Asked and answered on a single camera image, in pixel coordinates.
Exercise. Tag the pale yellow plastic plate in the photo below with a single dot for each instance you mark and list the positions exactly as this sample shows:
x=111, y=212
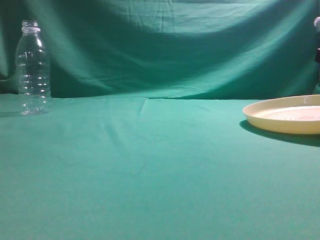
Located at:
x=289, y=115

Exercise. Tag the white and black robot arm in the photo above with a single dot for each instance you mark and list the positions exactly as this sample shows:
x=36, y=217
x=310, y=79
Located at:
x=317, y=28

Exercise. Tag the green table cloth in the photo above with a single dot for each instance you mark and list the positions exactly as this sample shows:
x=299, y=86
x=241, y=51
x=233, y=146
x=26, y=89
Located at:
x=108, y=168

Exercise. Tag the green backdrop cloth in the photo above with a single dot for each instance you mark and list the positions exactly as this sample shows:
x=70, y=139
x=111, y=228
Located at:
x=169, y=49

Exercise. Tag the clear plastic bottle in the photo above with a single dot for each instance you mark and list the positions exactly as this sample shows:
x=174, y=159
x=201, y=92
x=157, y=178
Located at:
x=33, y=70

